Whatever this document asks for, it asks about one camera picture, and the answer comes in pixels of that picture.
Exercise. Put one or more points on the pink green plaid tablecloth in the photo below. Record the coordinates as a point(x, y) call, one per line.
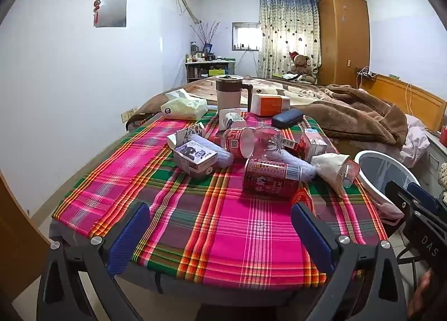
point(216, 223)

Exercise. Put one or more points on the wall socket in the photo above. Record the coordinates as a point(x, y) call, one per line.
point(129, 114)

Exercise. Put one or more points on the white black print milk carton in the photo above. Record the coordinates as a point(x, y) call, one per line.
point(195, 160)

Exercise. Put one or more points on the vase with dry branches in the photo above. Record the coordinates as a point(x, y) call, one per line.
point(206, 36)

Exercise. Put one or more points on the wooden bed headboard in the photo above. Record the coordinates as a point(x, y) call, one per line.
point(405, 97)

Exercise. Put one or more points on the heart print curtain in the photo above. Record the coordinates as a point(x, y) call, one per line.
point(288, 34)

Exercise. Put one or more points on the green white tissue pack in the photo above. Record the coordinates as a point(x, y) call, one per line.
point(183, 106)

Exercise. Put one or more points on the small white printed cup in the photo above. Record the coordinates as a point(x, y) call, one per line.
point(232, 119)

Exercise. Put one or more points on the white paper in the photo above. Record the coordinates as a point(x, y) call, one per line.
point(328, 167)

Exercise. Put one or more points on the red drink can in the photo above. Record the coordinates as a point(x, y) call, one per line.
point(270, 178)

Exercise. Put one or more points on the wrapped air conditioner pipe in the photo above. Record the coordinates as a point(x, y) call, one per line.
point(187, 6)

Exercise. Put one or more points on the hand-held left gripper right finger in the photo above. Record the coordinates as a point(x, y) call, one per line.
point(312, 237)

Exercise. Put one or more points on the white round waste bin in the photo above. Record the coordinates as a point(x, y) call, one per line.
point(387, 181)

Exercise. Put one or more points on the cluttered shelf desk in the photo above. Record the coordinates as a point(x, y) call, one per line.
point(209, 69)

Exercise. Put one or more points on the small window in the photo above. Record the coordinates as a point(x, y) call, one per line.
point(245, 37)

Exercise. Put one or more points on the square wall mirror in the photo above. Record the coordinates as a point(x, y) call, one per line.
point(113, 10)

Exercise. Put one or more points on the brown printed fleece blanket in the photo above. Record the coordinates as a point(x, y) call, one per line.
point(356, 111)

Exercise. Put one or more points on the red white drink carton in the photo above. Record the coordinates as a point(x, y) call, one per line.
point(312, 145)

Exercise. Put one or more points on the red wrapper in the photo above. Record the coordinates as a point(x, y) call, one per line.
point(304, 202)

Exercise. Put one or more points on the brown teddy bear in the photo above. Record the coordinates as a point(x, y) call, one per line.
point(301, 64)

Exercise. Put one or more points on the wooden door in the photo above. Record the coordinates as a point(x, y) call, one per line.
point(17, 247)

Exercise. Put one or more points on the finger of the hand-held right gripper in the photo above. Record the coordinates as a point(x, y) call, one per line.
point(422, 195)
point(398, 197)

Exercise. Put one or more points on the person's right hand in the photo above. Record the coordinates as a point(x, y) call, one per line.
point(420, 293)

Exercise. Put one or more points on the red hanging ornament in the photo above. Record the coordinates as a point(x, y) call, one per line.
point(96, 10)

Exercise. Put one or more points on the dark blue glasses case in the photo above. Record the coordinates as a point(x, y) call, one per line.
point(288, 118)

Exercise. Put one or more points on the white brown tumbler mug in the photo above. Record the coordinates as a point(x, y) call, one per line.
point(228, 95)

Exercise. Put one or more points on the wooden wardrobe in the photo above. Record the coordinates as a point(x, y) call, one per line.
point(344, 38)

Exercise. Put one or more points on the grey folding table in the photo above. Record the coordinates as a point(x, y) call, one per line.
point(171, 284)

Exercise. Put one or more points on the grey bedside cabinet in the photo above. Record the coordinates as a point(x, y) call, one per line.
point(436, 163)

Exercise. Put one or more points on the pale pink bedsheet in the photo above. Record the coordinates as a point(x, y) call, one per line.
point(415, 141)

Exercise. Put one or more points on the red label clear soda bottle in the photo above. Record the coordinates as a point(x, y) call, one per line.
point(235, 141)

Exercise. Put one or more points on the orange white box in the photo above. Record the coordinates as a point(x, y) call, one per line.
point(269, 104)

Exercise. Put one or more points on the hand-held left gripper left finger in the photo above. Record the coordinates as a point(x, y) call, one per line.
point(128, 237)

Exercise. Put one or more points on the clear bottle with barcode label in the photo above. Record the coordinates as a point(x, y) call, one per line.
point(276, 141)

